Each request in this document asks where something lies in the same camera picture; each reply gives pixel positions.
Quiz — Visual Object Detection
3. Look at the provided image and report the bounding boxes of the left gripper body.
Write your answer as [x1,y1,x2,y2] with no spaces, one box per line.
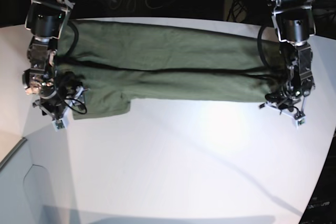
[259,91,306,121]

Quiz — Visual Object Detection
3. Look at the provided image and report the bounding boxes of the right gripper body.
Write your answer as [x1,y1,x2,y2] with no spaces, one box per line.
[33,86,88,122]

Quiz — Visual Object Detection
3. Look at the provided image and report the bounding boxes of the green t-shirt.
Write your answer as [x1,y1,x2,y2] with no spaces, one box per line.
[57,20,277,120]

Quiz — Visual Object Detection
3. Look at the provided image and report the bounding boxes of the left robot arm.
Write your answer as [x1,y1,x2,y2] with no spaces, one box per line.
[257,0,316,126]

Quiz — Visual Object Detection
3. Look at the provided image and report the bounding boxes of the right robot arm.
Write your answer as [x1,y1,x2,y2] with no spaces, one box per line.
[22,0,84,128]

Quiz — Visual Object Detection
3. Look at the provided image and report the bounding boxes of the white table extension panel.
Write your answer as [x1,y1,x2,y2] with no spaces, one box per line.
[1,138,81,223]

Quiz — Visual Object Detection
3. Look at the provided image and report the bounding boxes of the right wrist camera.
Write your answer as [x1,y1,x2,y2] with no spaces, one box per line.
[52,118,69,131]

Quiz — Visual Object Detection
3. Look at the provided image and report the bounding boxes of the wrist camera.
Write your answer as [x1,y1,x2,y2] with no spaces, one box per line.
[294,115,306,129]
[52,118,69,131]

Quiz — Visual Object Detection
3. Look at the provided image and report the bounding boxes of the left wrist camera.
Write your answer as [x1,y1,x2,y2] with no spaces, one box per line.
[294,115,306,129]

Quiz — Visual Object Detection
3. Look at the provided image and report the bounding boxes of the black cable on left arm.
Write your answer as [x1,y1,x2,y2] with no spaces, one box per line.
[257,26,287,70]

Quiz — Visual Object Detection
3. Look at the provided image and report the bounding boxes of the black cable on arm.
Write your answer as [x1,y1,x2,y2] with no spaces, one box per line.
[257,26,287,70]
[54,20,89,116]

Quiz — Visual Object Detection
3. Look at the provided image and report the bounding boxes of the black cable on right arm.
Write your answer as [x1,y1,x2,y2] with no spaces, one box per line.
[54,20,89,116]

